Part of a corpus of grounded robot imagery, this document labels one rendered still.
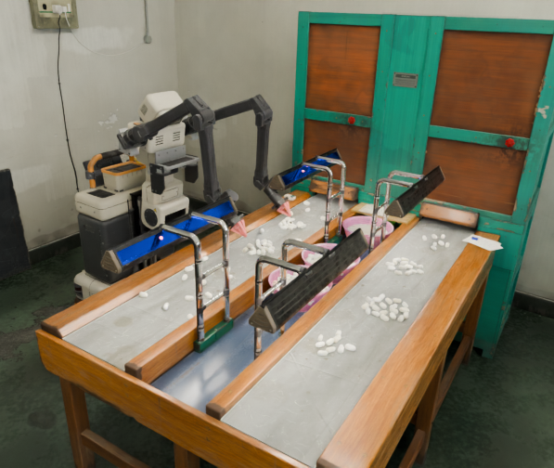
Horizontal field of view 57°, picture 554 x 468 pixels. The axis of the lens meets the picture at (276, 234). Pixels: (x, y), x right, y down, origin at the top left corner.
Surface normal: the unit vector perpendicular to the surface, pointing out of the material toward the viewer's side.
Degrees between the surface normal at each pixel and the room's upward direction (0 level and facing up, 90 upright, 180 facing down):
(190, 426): 90
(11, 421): 0
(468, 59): 90
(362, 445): 0
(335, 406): 0
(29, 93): 90
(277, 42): 90
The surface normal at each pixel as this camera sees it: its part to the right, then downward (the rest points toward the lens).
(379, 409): 0.03, -0.91
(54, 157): 0.82, 0.25
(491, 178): -0.53, 0.33
